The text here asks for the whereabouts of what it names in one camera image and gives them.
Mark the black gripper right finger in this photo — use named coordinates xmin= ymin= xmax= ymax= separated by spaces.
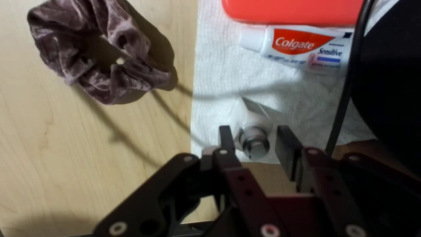
xmin=275 ymin=125 xmax=303 ymax=182

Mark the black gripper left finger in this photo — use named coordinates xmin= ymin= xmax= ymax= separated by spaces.
xmin=217 ymin=125 xmax=240 ymax=169

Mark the small white bottle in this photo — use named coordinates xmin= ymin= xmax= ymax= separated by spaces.
xmin=238 ymin=126 xmax=270 ymax=159

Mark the colgate toothpaste tube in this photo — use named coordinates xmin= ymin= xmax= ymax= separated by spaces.
xmin=240 ymin=25 xmax=353 ymax=72

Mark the black baseball cap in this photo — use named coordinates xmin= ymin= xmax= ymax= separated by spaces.
xmin=353 ymin=0 xmax=421 ymax=176

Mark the red orange flat case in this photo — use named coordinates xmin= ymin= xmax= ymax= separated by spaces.
xmin=221 ymin=0 xmax=363 ymax=26

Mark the maroon velvet scrunchie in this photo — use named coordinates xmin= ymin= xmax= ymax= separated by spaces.
xmin=27 ymin=0 xmax=178 ymax=104

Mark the thin black desk cable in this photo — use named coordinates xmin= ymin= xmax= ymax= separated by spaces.
xmin=325 ymin=0 xmax=376 ymax=157

